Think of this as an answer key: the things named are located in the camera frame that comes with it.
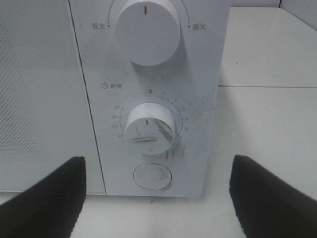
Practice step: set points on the round white door button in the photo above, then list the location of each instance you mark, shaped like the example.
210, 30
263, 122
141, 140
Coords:
152, 176

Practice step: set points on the white timer knob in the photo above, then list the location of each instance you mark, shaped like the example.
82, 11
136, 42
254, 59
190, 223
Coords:
150, 129

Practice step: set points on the white microwave door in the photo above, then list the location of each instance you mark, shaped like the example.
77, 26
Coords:
44, 112

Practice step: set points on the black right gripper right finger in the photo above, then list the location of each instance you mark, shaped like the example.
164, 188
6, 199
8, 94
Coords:
268, 207

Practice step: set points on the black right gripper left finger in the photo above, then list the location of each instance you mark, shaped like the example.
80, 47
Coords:
50, 208

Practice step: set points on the upper white power knob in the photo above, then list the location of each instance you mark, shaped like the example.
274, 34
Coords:
147, 32

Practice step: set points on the white microwave oven body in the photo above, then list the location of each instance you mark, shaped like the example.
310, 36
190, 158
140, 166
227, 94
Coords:
186, 84

